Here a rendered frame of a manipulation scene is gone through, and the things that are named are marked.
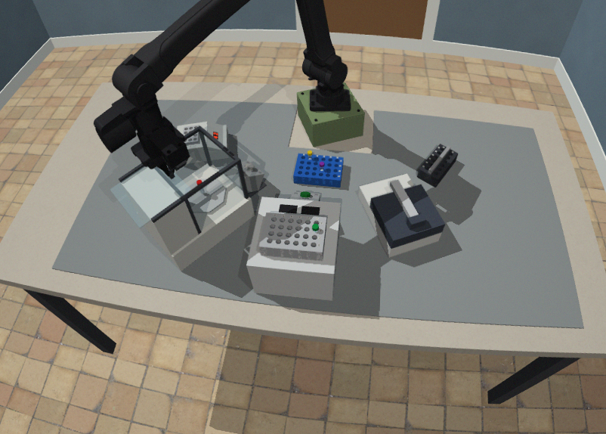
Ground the blue tube rack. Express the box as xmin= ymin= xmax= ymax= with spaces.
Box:
xmin=293 ymin=153 xmax=344 ymax=188

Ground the white block with round holes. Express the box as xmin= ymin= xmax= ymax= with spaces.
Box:
xmin=177 ymin=122 xmax=229 ymax=149

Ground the grey bench mat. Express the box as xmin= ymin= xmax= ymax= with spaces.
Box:
xmin=52 ymin=100 xmax=584 ymax=328

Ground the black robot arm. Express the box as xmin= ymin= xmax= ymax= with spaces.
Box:
xmin=94 ymin=0 xmax=351 ymax=171

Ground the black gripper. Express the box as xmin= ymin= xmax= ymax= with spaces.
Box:
xmin=131 ymin=119 xmax=185 ymax=177

